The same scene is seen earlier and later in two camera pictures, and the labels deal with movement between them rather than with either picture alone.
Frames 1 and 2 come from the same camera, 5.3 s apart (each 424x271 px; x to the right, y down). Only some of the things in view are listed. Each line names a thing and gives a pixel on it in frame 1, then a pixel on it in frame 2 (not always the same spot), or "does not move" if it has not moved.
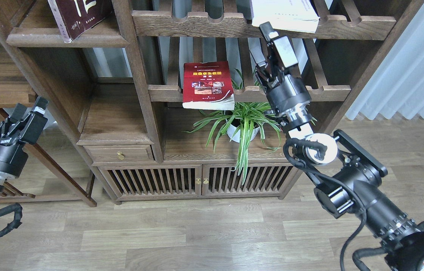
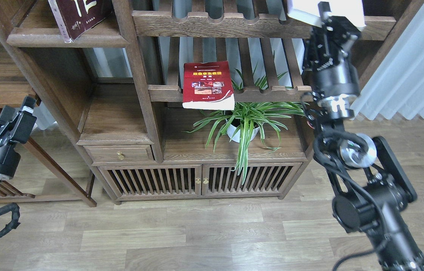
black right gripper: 283,91 -> 329,59
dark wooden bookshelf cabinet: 166,95 does not move
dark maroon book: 73,17 does not move
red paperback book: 207,85 does not move
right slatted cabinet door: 270,179 does not move
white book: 296,15 -> 307,11
